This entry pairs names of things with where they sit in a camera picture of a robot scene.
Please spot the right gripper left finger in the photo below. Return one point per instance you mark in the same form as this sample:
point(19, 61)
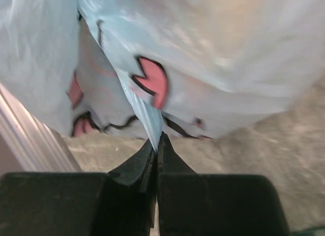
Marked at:
point(120, 202)

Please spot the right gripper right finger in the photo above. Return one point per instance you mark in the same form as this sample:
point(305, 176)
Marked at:
point(214, 204)

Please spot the light blue plastic bag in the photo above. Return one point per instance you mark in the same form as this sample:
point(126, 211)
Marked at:
point(190, 68)

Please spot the aluminium mounting rail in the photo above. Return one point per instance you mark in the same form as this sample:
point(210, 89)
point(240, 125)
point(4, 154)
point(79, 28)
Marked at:
point(29, 145)

